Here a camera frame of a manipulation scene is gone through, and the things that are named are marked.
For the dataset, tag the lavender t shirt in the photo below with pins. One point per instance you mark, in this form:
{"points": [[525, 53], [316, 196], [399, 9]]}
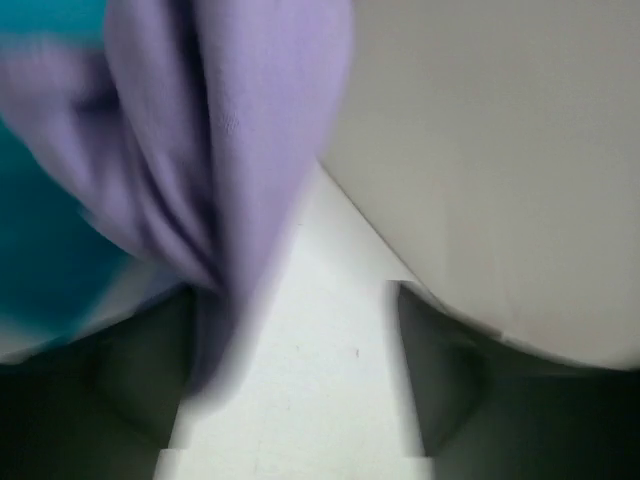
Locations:
{"points": [[188, 134]]}

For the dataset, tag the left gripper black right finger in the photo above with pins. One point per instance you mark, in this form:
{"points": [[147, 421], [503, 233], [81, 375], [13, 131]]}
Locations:
{"points": [[487, 409]]}

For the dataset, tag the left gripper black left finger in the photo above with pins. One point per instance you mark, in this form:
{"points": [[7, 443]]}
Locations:
{"points": [[103, 407]]}

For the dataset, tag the teal t shirt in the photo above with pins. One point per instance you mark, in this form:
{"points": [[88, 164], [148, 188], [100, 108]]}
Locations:
{"points": [[60, 279]]}

